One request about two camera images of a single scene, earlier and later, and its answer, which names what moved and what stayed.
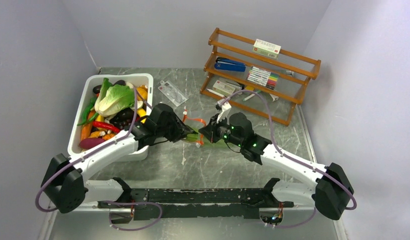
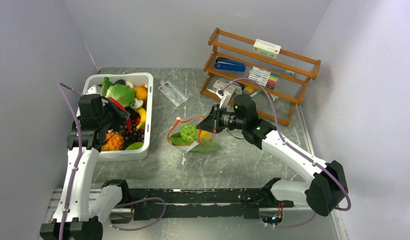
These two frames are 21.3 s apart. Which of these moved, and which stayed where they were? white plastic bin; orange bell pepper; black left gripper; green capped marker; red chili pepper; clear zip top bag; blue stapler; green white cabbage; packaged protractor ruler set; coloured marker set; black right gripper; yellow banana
Moved: red chili pepper; black right gripper; black left gripper; clear zip top bag
Stayed: packaged protractor ruler set; yellow banana; blue stapler; white plastic bin; orange bell pepper; green white cabbage; green capped marker; coloured marker set
